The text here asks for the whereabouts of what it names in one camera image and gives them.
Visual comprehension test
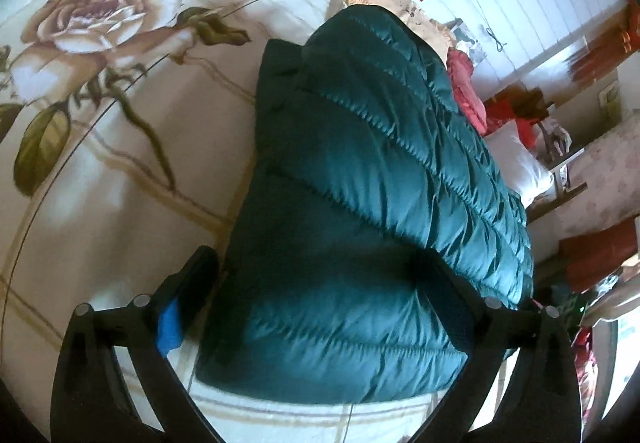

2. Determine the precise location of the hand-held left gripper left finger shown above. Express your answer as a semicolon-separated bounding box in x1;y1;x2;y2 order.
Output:
50;245;236;443

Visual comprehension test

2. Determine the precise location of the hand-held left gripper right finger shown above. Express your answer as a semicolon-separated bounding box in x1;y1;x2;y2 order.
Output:
425;258;583;443

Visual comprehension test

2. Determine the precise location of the dark green puffer jacket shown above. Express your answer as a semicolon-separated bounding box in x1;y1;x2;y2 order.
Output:
195;5;536;394

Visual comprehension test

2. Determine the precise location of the floral checked bed quilt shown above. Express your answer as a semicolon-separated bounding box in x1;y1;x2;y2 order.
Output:
0;0;501;443

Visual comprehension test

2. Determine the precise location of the white pillow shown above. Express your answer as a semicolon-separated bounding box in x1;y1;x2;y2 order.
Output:
482;120;556;206

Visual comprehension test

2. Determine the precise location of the red cloth pile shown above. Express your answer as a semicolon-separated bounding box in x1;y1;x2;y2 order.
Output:
485;90;556;148

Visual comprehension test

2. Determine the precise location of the red frilled pillow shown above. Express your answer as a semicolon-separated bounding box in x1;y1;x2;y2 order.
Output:
447;48;488;136

